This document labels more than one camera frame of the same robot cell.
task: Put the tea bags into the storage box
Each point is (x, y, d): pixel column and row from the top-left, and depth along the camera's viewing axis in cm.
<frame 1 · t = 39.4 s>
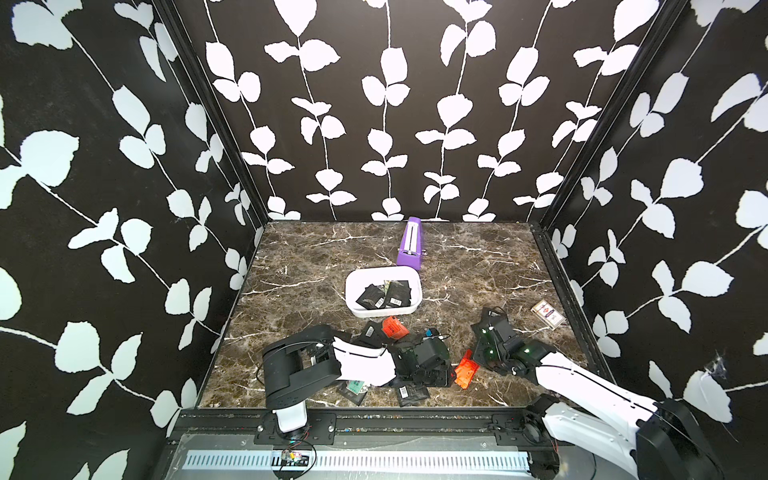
left hand: (457, 376, 80), fingers open
right hand: (468, 348, 86), fingers closed
white plastic storage box: (359, 278, 103), point 3 cm above the table
purple metronome: (411, 250, 105), point 8 cm above the table
black tea bag with barcode: (373, 297, 98), point 2 cm above the table
black tea bag barcode: (398, 293, 100), point 2 cm above the table
white red card pack: (547, 313, 95), point 3 cm above the table
red tea bag: (394, 328, 94), on the table
black tea bag front centre: (408, 395, 81), on the table

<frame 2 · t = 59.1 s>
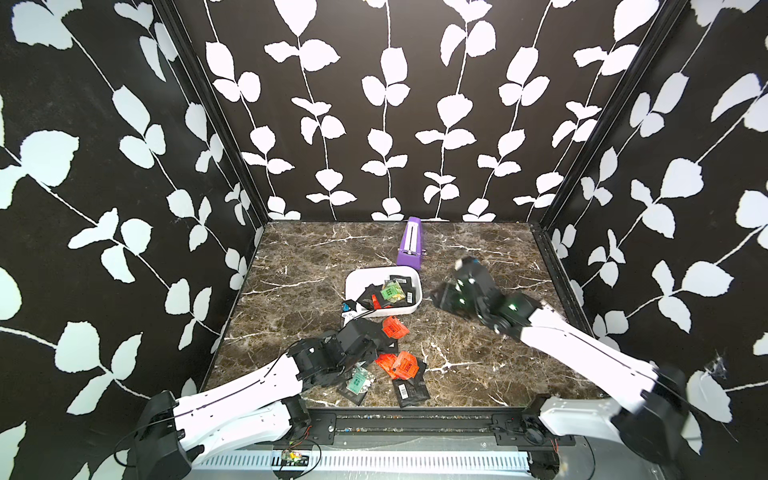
left hand: (379, 336, 77), fingers open
right hand: (431, 291, 77), fingers open
green tea bag centre: (393, 292, 97), point 5 cm above the table
orange red tea bag: (405, 367, 85), on the table
red tea bag under green: (387, 361, 85), point 2 cm above the table
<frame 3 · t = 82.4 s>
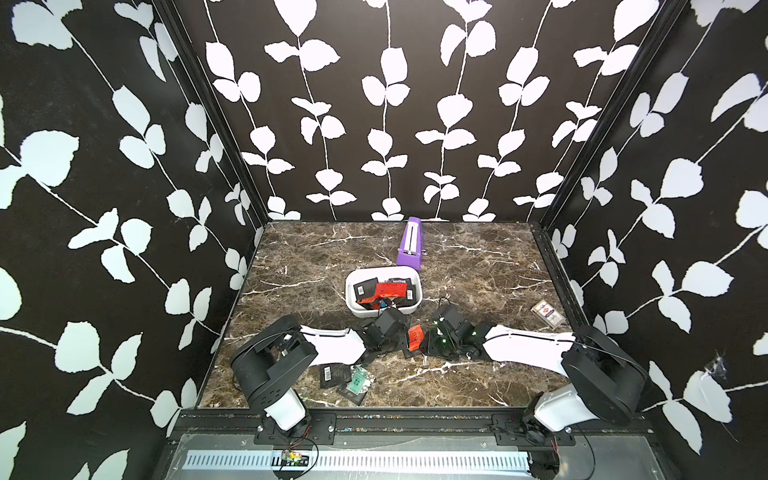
left hand: (411, 334, 89), fingers closed
right hand: (419, 345, 86), fingers open
red tea bag under green: (391, 290, 97), point 5 cm above the table
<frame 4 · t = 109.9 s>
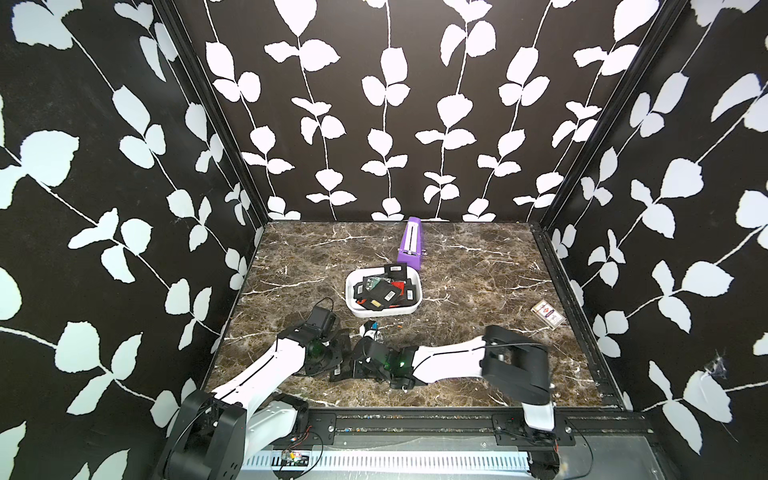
left hand: (340, 358, 85), fingers closed
right hand: (343, 364, 81), fingers closed
black tea bag barcode: (396, 272, 102), point 5 cm above the table
black tea bag front centre: (372, 288, 97), point 6 cm above the table
black tea bag right side: (396, 295, 94), point 7 cm above the table
